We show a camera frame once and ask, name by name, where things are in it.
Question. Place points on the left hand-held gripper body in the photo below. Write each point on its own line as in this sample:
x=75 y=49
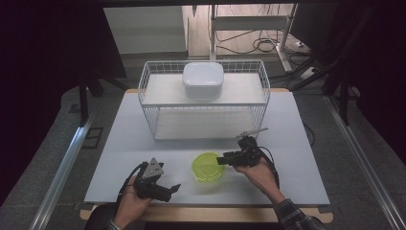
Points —
x=150 y=179

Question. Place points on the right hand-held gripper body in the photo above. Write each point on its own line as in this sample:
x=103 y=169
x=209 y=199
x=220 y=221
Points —
x=250 y=153

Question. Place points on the white lidded plastic container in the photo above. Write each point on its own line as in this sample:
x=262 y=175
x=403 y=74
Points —
x=203 y=78

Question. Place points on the person's right hand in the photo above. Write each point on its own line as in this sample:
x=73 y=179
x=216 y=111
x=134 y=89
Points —
x=260 y=179

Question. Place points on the person's left hand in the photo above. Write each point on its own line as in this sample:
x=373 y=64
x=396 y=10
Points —
x=129 y=206

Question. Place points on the wooden table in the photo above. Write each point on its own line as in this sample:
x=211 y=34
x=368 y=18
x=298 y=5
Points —
x=207 y=214

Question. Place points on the white power strip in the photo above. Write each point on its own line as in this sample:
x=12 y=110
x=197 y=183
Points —
x=309 y=73

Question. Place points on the black metal stand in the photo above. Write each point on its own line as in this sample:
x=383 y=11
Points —
x=83 y=99
x=343 y=96

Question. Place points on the white cabinet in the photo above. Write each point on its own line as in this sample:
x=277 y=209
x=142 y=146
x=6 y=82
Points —
x=143 y=28

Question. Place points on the metal floor rail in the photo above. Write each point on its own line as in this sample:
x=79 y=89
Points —
x=360 y=153
x=63 y=169

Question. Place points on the white desk frame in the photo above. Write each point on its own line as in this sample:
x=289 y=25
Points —
x=249 y=23

